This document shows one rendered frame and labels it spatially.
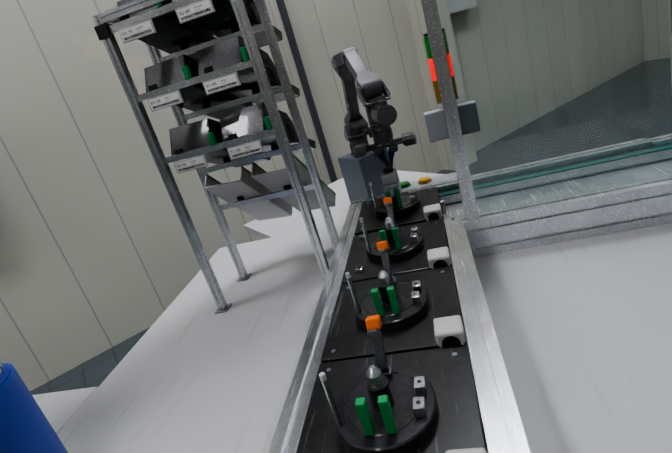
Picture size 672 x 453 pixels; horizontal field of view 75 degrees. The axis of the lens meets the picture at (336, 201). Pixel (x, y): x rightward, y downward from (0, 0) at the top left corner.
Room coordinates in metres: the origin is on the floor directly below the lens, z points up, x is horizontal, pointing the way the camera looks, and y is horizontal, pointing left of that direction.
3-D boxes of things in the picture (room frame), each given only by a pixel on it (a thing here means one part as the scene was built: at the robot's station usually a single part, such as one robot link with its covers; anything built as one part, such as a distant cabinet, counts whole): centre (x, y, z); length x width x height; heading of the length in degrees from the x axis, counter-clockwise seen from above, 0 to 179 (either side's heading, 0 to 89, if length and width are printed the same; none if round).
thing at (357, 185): (1.64, -0.15, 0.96); 0.14 x 0.14 x 0.20; 29
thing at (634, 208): (1.09, -0.45, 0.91); 0.84 x 0.28 x 0.10; 76
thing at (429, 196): (1.19, -0.17, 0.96); 0.24 x 0.24 x 0.02; 76
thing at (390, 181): (1.18, -0.16, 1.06); 0.08 x 0.04 x 0.07; 166
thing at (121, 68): (1.16, 0.22, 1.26); 0.36 x 0.21 x 0.80; 76
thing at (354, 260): (0.94, -0.10, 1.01); 0.24 x 0.24 x 0.13; 76
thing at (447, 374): (0.47, 0.02, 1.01); 0.24 x 0.24 x 0.13; 76
